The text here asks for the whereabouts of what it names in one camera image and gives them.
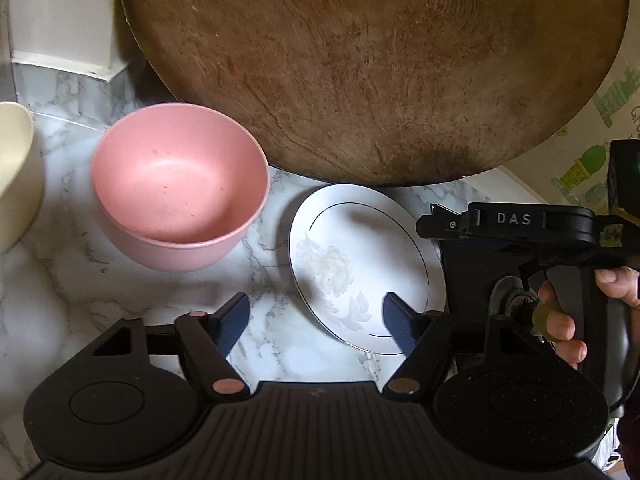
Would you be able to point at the person's right hand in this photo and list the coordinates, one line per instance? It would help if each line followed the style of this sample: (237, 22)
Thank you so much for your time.
(562, 327)

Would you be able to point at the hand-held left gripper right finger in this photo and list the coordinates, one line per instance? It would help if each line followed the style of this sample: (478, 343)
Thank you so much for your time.
(400, 325)

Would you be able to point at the green cactus wall sticker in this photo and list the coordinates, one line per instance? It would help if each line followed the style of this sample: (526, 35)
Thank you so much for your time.
(590, 160)

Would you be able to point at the cream bowl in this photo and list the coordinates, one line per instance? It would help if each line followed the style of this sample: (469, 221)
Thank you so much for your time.
(15, 180)

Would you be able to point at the white floral plate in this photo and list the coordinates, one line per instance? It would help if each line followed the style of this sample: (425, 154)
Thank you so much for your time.
(350, 240)

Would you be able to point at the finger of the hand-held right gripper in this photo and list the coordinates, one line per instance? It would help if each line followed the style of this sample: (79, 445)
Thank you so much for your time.
(442, 222)

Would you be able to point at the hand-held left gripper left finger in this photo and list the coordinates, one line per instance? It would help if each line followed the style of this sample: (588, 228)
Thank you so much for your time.
(234, 317)

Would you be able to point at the round wooden cutting board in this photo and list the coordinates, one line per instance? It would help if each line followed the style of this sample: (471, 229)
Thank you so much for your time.
(370, 70)

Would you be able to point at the pink bowl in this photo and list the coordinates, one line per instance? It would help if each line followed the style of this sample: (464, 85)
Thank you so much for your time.
(180, 185)

